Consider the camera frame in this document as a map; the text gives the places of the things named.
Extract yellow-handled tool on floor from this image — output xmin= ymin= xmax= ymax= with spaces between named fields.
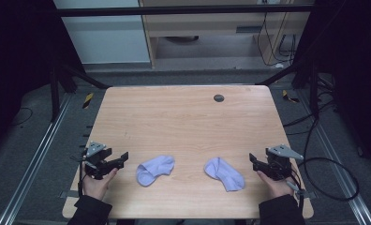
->
xmin=82 ymin=92 xmax=95 ymax=110
xmin=282 ymin=89 xmax=300 ymax=104

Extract black metal frame stand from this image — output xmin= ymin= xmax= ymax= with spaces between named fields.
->
xmin=49 ymin=60 xmax=111 ymax=124
xmin=255 ymin=57 xmax=320 ymax=119

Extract thin black floor cable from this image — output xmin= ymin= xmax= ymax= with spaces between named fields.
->
xmin=9 ymin=107 xmax=35 ymax=127

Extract light wooden desk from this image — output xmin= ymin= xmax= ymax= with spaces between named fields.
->
xmin=138 ymin=0 xmax=315 ymax=69

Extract black hanging desk cables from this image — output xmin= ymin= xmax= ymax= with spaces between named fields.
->
xmin=256 ymin=12 xmax=298 ymax=68

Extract white cabinet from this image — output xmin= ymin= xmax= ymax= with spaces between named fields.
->
xmin=52 ymin=0 xmax=152 ymax=66

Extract person's left hand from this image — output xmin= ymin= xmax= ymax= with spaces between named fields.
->
xmin=81 ymin=163 xmax=119 ymax=202

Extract hand-held gripper cable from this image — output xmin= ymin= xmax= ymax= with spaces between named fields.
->
xmin=70 ymin=154 xmax=90 ymax=198
xmin=285 ymin=172 xmax=305 ymax=215

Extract black horizontal frame bar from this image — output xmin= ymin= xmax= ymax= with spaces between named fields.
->
xmin=53 ymin=5 xmax=315 ymax=18

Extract black curtain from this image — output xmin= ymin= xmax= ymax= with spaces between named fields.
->
xmin=294 ymin=0 xmax=371 ymax=174
xmin=0 ymin=0 xmax=83 ymax=154

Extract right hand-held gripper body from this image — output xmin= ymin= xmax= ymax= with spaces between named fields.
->
xmin=265 ymin=143 xmax=304 ymax=182

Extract left hand-held gripper cable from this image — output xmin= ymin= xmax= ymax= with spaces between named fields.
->
xmin=70 ymin=154 xmax=90 ymax=198

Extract looped black floor cable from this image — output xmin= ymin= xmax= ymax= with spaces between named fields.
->
xmin=298 ymin=116 xmax=360 ymax=202

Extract right hand-held gripper cable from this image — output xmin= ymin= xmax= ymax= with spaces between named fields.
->
xmin=285 ymin=172 xmax=305 ymax=215

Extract yellow-handled tool on floor right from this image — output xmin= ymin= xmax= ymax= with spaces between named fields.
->
xmin=282 ymin=89 xmax=300 ymax=104

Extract lavender ankle sock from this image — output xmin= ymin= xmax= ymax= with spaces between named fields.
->
xmin=203 ymin=157 xmax=246 ymax=193
xmin=135 ymin=155 xmax=176 ymax=188

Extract aluminium floor rail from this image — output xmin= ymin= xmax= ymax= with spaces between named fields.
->
xmin=295 ymin=89 xmax=371 ymax=225
xmin=0 ymin=93 xmax=74 ymax=225

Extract black floor cables bundle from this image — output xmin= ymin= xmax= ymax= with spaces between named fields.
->
xmin=282 ymin=74 xmax=339 ymax=136

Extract yellow-handled tool on floor left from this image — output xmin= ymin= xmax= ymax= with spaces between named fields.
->
xmin=82 ymin=92 xmax=95 ymax=110

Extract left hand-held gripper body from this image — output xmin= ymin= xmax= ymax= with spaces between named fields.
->
xmin=82 ymin=141 xmax=114 ymax=181

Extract grey table edge bracket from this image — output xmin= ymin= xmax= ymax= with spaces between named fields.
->
xmin=59 ymin=190 xmax=81 ymax=199
xmin=295 ymin=190 xmax=318 ymax=201

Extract person's right hand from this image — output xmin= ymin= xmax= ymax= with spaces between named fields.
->
xmin=256 ymin=170 xmax=297 ymax=201

